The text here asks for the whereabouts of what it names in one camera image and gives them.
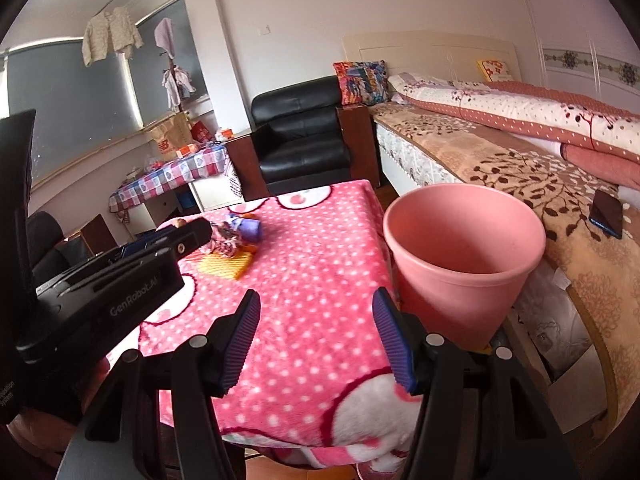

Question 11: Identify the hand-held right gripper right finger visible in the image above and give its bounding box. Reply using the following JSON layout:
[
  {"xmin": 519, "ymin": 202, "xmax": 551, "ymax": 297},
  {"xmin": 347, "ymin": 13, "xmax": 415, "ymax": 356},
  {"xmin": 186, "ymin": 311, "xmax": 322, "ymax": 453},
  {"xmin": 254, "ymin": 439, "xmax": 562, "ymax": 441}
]
[{"xmin": 372, "ymin": 287, "xmax": 581, "ymax": 480}]

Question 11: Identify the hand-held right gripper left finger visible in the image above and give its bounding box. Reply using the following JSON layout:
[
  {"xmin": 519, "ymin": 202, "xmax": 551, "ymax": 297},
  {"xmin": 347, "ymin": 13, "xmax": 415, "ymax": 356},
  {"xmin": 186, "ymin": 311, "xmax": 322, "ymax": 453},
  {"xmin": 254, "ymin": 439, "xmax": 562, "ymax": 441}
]
[{"xmin": 60, "ymin": 288, "xmax": 262, "ymax": 480}]

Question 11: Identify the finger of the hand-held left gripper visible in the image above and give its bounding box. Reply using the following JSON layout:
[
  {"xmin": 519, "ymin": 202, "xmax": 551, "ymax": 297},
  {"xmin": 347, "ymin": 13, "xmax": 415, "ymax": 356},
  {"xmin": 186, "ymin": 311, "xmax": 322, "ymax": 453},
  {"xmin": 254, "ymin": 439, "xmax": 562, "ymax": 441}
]
[
  {"xmin": 147, "ymin": 219, "xmax": 213, "ymax": 265},
  {"xmin": 107, "ymin": 232, "xmax": 173, "ymax": 263}
]

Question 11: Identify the clear plastic wrapper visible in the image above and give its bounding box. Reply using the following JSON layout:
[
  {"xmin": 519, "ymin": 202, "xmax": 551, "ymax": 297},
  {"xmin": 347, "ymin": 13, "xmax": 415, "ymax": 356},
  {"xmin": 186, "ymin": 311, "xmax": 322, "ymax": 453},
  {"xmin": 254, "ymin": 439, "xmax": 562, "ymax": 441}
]
[{"xmin": 207, "ymin": 225, "xmax": 251, "ymax": 260}]

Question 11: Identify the yellow plastic bag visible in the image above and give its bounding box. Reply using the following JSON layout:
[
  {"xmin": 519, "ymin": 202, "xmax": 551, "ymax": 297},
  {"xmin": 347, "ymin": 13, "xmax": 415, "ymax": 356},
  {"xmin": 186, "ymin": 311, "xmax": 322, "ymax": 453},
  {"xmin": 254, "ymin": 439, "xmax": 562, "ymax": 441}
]
[{"xmin": 199, "ymin": 251, "xmax": 254, "ymax": 281}]

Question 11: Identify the pink plastic bin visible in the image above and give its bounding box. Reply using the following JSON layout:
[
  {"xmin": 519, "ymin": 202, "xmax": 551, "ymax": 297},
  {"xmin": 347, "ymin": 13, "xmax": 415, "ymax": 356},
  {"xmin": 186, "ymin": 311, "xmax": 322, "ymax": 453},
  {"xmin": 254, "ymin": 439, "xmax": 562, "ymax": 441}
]
[{"xmin": 382, "ymin": 183, "xmax": 547, "ymax": 353}]

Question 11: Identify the white drawer unit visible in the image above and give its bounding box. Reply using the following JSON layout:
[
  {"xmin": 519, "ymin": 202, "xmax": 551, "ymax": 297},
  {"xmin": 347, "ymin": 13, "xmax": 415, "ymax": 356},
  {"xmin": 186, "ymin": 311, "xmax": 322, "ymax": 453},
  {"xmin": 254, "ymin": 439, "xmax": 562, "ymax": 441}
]
[{"xmin": 122, "ymin": 195, "xmax": 181, "ymax": 238}]

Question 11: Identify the white cabinet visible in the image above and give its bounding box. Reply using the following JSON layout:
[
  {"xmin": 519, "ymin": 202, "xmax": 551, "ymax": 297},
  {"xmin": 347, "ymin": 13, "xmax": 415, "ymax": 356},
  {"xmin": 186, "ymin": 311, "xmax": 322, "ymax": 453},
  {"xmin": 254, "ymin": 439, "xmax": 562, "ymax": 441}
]
[{"xmin": 187, "ymin": 175, "xmax": 246, "ymax": 213}]

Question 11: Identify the checked tablecloth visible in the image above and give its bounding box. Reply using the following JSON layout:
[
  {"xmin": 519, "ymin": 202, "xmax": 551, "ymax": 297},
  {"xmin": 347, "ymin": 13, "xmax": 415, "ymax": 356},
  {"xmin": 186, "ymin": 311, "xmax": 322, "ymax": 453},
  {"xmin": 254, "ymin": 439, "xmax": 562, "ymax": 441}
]
[{"xmin": 109, "ymin": 142, "xmax": 236, "ymax": 213}]

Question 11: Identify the black leather sofa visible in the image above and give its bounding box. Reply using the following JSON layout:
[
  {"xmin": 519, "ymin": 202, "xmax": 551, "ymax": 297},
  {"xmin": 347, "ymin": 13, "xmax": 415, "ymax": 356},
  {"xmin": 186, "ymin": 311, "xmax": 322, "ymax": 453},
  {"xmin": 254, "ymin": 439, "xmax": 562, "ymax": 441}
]
[{"xmin": 25, "ymin": 210, "xmax": 121, "ymax": 286}]

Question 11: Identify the pink spotted blanket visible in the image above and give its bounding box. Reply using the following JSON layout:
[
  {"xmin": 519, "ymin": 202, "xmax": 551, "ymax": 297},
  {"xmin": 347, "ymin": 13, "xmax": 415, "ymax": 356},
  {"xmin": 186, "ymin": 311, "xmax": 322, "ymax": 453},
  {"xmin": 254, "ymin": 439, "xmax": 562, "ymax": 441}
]
[{"xmin": 105, "ymin": 179, "xmax": 426, "ymax": 471}]

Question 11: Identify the brown paper bag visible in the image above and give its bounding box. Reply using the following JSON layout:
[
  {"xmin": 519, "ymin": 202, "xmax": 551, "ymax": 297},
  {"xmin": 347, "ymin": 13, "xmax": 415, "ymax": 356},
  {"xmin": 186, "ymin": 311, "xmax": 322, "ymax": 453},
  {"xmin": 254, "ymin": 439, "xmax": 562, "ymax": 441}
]
[{"xmin": 145, "ymin": 112, "xmax": 193, "ymax": 161}]

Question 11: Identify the grey window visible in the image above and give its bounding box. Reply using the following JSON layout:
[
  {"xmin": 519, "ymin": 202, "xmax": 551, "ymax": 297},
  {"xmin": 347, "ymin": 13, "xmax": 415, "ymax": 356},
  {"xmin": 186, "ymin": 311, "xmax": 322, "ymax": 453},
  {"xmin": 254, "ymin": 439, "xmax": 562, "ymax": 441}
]
[{"xmin": 0, "ymin": 0, "xmax": 208, "ymax": 186}]

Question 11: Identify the white garment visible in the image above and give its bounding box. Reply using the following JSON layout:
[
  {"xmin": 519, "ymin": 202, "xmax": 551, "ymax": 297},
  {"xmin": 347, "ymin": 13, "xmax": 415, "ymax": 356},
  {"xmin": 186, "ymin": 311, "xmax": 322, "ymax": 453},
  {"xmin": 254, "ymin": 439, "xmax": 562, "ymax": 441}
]
[{"xmin": 161, "ymin": 65, "xmax": 197, "ymax": 111}]

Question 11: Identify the black leather armchair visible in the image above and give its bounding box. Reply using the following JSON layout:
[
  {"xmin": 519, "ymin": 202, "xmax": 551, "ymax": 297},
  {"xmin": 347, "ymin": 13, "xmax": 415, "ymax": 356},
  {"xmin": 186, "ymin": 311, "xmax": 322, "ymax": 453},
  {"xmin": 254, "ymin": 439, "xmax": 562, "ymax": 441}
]
[{"xmin": 225, "ymin": 76, "xmax": 383, "ymax": 201}]

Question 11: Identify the wooden coat rack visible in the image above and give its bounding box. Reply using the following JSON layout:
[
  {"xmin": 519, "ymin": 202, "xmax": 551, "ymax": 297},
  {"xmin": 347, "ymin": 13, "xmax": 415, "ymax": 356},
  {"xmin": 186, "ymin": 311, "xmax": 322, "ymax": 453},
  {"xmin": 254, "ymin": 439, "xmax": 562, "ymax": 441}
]
[{"xmin": 160, "ymin": 17, "xmax": 186, "ymax": 116}]

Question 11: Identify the pink garment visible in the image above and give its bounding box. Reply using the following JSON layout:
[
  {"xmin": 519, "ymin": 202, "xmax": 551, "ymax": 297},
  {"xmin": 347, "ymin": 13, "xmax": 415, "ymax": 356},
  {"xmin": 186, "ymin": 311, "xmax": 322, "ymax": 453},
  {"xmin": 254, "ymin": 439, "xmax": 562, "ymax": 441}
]
[{"xmin": 154, "ymin": 17, "xmax": 176, "ymax": 58}]

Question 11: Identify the brown leaf bedspread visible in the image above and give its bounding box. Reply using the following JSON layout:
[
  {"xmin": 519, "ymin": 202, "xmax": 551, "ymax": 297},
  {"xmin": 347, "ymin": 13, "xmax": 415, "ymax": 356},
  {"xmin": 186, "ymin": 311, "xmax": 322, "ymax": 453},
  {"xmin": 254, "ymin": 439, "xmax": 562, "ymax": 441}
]
[{"xmin": 370, "ymin": 102, "xmax": 640, "ymax": 436}]

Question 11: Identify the cream knit sweater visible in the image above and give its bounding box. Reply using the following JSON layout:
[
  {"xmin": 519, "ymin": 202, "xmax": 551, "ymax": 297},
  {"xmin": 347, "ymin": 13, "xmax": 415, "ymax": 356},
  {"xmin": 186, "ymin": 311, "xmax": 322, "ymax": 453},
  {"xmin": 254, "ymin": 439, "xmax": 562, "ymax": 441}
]
[{"xmin": 81, "ymin": 7, "xmax": 144, "ymax": 68}]

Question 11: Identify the colourful patterned pillow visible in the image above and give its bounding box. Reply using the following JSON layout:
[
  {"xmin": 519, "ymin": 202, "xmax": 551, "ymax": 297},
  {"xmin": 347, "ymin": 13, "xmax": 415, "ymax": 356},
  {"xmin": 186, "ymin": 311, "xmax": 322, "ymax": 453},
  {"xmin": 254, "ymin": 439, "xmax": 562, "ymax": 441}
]
[{"xmin": 332, "ymin": 60, "xmax": 390, "ymax": 107}]

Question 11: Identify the dark smartphone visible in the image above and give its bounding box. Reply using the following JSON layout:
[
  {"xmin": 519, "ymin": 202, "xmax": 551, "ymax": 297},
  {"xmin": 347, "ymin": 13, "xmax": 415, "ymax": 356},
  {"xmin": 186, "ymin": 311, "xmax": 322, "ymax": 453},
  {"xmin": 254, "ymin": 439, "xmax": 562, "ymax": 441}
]
[{"xmin": 588, "ymin": 189, "xmax": 624, "ymax": 240}]

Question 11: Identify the white and pink quilt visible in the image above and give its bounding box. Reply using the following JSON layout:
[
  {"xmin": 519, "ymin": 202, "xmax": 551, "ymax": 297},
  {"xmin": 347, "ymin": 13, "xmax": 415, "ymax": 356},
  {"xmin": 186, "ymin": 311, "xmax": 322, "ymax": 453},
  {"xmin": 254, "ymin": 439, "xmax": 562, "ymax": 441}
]
[{"xmin": 387, "ymin": 72, "xmax": 640, "ymax": 176}]

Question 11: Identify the cream bed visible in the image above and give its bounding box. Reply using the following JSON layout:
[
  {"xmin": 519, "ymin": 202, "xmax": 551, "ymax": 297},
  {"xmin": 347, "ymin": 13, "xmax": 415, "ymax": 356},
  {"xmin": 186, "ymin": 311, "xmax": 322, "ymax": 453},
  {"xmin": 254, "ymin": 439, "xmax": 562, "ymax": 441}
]
[{"xmin": 342, "ymin": 30, "xmax": 640, "ymax": 456}]

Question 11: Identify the yellow pillow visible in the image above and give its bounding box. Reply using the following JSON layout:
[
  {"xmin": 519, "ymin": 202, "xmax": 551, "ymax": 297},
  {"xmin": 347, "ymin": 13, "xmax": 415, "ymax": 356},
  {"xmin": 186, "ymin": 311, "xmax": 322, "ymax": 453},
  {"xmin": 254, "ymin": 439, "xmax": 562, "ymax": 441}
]
[{"xmin": 476, "ymin": 58, "xmax": 515, "ymax": 82}]

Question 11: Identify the white wardrobe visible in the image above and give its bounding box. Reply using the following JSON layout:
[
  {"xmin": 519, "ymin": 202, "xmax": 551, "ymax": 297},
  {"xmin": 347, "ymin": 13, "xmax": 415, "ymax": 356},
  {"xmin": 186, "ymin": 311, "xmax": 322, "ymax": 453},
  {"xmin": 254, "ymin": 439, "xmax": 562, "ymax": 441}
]
[{"xmin": 510, "ymin": 0, "xmax": 640, "ymax": 121}]

